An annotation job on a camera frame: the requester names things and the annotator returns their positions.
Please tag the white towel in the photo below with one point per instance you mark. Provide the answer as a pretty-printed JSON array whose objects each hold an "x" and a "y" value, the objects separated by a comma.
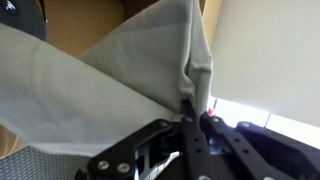
[{"x": 66, "y": 106}]

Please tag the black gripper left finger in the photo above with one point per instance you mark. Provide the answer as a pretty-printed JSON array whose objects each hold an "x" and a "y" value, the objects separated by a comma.
[{"x": 193, "y": 146}]

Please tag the grey textured floor mat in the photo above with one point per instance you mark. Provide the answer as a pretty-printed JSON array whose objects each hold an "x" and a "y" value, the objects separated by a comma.
[{"x": 36, "y": 165}]

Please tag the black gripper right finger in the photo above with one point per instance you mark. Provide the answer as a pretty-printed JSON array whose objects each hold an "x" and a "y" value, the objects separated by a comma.
[{"x": 240, "y": 150}]

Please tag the brown leather sofa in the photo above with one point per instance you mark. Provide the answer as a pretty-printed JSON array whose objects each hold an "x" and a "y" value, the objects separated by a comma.
[{"x": 83, "y": 26}]

